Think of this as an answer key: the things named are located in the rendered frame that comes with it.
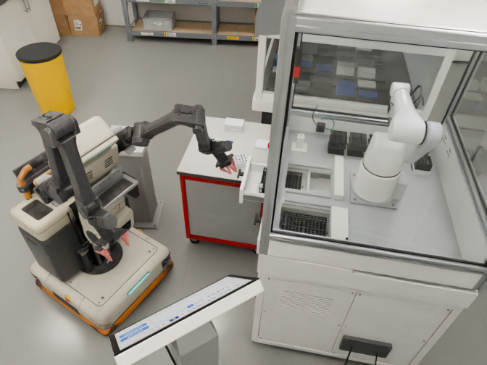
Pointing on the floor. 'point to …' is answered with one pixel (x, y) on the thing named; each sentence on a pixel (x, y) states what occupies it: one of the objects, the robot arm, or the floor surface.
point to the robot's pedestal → (141, 173)
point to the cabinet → (347, 321)
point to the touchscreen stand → (199, 353)
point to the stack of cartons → (78, 17)
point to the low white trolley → (221, 189)
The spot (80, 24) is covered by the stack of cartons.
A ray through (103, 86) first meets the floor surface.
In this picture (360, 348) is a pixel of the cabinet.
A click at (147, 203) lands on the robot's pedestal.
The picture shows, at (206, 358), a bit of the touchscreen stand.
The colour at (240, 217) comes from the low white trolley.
